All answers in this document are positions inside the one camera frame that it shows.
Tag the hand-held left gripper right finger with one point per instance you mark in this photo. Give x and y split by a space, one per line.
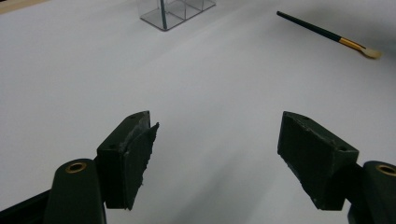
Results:
317 155

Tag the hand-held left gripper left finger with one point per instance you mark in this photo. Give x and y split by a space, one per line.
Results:
124 161

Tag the black makeup brush beige head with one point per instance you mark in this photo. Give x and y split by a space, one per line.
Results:
314 28

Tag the thin black makeup brush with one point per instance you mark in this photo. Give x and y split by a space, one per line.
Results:
163 14

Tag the clear acrylic organizer box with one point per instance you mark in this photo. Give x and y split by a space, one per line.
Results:
183 12

